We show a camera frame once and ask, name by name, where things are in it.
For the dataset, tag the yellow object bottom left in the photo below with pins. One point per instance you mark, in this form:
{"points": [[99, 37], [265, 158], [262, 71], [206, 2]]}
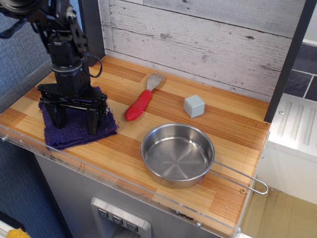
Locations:
{"points": [[17, 233]]}

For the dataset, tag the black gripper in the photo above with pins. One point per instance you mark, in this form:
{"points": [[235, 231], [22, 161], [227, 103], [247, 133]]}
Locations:
{"points": [[73, 90]]}

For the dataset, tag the grey cube block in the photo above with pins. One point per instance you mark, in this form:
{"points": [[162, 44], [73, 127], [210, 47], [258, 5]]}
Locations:
{"points": [[194, 106]]}

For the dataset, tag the black left post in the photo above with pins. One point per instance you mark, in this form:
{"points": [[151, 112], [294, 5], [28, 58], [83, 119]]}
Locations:
{"points": [[91, 24]]}

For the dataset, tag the purple cloth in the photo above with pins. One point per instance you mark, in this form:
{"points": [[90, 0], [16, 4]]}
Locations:
{"points": [[75, 132]]}

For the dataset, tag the black post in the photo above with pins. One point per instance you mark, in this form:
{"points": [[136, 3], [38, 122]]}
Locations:
{"points": [[295, 45], [91, 24]]}

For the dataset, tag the clear acrylic table edge guard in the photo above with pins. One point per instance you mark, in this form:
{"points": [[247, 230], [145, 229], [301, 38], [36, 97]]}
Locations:
{"points": [[170, 211]]}

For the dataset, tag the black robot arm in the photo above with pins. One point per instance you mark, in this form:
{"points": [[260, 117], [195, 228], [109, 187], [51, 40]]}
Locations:
{"points": [[56, 23]]}

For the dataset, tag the steel pan with wire handle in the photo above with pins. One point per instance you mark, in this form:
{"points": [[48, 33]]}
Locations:
{"points": [[179, 155]]}

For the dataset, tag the black right post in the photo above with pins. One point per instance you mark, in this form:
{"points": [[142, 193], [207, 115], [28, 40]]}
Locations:
{"points": [[295, 45]]}

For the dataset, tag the red handled metal fork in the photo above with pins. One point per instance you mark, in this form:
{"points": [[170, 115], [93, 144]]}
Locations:
{"points": [[137, 108]]}

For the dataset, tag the white grooved sink drainboard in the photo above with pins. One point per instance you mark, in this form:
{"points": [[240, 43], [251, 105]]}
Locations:
{"points": [[294, 127]]}

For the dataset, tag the silver dispenser button panel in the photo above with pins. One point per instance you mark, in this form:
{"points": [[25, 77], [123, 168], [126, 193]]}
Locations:
{"points": [[114, 222]]}

